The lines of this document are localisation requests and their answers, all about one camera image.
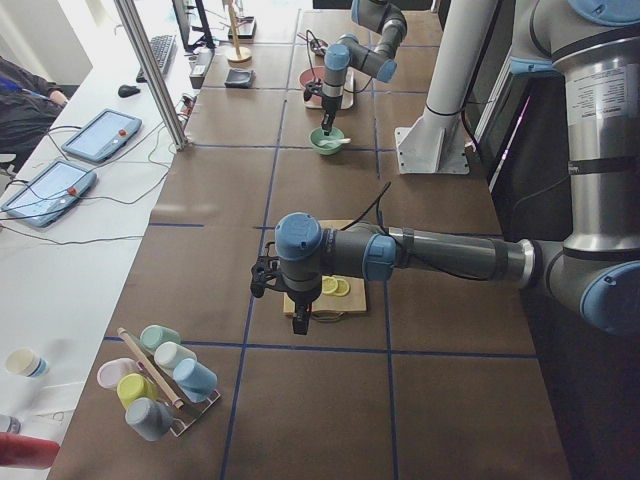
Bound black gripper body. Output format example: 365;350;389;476
288;288;316;320
321;94;340;125

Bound white plastic spoon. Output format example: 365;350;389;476
317;138;351;148

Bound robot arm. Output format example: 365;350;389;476
321;1;407;136
251;1;639;335

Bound green ceramic bowl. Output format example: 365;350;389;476
309;127;345;155

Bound pink bowl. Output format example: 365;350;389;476
299;66;324;109

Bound cream rectangular tray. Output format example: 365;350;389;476
304;69;357;110

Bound lower lemon slice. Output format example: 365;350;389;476
321;276;339;296

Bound lemon slice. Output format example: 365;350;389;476
334;278;351;297
321;276;339;296

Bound upper lemon slice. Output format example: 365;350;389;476
334;278;351;297

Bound bamboo cutting board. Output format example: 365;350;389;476
282;219;370;319

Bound grey folded cloth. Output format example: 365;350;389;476
224;68;255;89

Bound wooden stand with round base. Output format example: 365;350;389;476
225;0;252;64

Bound blue cup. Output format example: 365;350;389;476
172;358;218;403

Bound white cup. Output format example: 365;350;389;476
154;341;197;377

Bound metal cup rack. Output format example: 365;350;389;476
170;390;221;437

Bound mint green cup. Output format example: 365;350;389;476
139;324;182;354

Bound black keyboard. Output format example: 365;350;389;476
149;34;176;76

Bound grey cup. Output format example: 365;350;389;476
125;397;173;441

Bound yellow cup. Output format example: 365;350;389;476
116;373;158;409

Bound pink cup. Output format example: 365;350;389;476
96;358;138;390

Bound black computer mouse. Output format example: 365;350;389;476
117;85;141;98

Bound upper teach pendant tablet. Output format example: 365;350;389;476
61;109;142;163

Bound teach pendant tablet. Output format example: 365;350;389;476
61;109;142;163
1;157;97;228

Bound lower teach pendant tablet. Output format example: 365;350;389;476
1;157;97;228

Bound paper cup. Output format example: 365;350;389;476
5;348;49;378

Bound seated person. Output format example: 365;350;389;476
1;58;68;173

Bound red bottle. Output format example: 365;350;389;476
1;433;60;469

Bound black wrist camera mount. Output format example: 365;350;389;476
250;241;287;299

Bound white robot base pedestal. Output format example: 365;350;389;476
395;0;498;175

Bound black tray with frame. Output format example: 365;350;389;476
236;17;257;40

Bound wooden rack handle rod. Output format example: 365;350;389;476
117;327;185;409

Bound aluminium frame post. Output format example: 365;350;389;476
114;0;188;151

